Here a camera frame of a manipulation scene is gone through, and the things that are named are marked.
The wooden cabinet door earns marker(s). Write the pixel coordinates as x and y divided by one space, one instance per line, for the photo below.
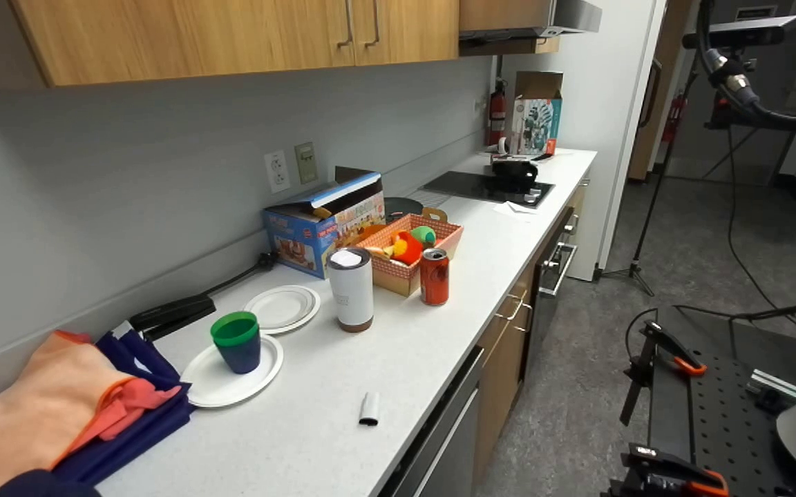
407 31

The black perforated robot base table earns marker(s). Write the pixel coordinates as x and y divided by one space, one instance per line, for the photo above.
718 419

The wooden lower cabinet drawers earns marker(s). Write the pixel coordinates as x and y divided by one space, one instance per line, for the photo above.
504 353

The orange box of toys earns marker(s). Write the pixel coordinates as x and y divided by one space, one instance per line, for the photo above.
401 243

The red soda can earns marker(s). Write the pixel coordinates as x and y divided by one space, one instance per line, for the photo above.
436 277

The white tumbler with brown base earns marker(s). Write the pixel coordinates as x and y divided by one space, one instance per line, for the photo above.
352 288

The blue cardboard box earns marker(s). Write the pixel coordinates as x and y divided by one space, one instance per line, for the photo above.
309 229

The small white plate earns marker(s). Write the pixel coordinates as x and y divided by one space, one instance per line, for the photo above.
285 310

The black induction cooktop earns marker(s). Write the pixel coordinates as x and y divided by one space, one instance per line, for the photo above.
480 185

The black pot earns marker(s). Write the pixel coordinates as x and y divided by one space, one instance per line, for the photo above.
519 174

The red fire extinguisher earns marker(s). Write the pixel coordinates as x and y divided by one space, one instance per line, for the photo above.
497 113

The green and blue cup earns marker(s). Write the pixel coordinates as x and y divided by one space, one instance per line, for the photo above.
237 336

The teal printed box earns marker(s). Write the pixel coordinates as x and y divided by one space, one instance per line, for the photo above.
536 113

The large white plate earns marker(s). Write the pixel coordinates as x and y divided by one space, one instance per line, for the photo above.
211 385

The black flat tool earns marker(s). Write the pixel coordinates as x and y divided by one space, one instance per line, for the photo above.
167 319

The orange black clamp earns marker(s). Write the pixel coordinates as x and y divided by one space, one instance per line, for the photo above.
660 348
656 472

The orange black clamp front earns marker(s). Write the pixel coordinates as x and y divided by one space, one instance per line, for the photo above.
656 472

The orange cloth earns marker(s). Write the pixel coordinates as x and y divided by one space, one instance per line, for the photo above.
66 397

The wooden upper cabinets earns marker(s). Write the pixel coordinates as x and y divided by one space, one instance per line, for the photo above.
100 41

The navy blue cloth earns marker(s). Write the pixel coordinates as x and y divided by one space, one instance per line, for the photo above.
100 459

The white wall outlet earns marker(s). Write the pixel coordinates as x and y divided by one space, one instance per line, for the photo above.
278 172

